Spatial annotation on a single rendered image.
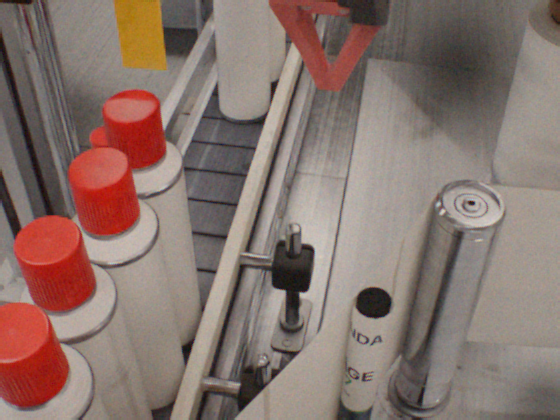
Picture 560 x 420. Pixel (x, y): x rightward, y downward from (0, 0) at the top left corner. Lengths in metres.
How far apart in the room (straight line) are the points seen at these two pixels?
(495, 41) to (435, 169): 0.35
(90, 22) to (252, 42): 0.40
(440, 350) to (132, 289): 0.19
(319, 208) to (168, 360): 0.28
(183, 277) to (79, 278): 0.15
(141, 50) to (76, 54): 0.49
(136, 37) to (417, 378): 0.28
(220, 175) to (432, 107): 0.23
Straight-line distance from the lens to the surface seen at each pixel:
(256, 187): 0.60
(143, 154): 0.41
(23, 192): 0.57
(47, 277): 0.34
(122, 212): 0.37
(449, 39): 0.97
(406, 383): 0.49
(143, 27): 0.45
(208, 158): 0.68
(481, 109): 0.77
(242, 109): 0.70
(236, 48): 0.66
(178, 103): 0.61
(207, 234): 0.61
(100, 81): 0.89
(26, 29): 0.46
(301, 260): 0.53
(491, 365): 0.55
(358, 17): 0.37
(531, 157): 0.59
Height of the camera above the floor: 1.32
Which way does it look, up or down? 45 degrees down
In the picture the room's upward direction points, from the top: straight up
